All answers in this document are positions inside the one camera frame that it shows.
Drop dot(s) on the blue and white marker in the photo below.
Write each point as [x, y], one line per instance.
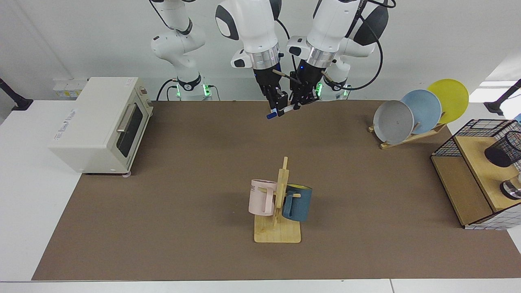
[290, 109]

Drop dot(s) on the black mesh pen holder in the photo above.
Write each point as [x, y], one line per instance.
[498, 154]

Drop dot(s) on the grey plate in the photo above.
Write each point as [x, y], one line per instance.
[392, 122]

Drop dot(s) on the pink cup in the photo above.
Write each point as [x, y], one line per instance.
[258, 199]

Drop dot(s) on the dark teal cup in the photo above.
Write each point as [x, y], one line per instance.
[299, 203]

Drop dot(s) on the wooden plate rack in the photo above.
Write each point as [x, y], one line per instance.
[407, 140]

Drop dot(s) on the light blue plate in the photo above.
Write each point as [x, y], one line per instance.
[425, 108]

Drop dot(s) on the brown table cloth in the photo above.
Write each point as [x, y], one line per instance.
[203, 203]

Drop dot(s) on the wooden cup stand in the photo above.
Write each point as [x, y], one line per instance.
[276, 234]

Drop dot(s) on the yellow plate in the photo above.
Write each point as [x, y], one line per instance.
[452, 95]

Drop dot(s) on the pale toaster oven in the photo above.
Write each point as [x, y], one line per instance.
[93, 122]

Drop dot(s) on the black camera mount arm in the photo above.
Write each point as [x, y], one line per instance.
[498, 103]
[14, 99]

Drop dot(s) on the white wall socket strip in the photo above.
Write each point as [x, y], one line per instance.
[69, 87]

